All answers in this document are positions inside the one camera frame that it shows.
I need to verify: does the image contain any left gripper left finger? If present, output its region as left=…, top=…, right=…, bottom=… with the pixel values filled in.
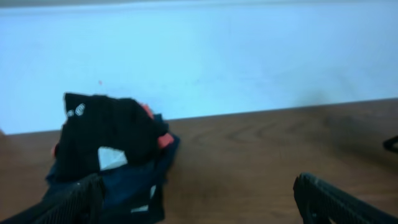
left=1, top=174, right=105, bottom=224

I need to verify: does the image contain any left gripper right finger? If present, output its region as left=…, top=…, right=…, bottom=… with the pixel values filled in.
left=293, top=172, right=397, bottom=224

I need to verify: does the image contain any black t-shirt white logo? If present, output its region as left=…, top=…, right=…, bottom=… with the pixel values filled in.
left=55, top=93, right=160, bottom=182

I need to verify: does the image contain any navy folded t-shirt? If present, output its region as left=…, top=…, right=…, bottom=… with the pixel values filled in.
left=45, top=113, right=181, bottom=224

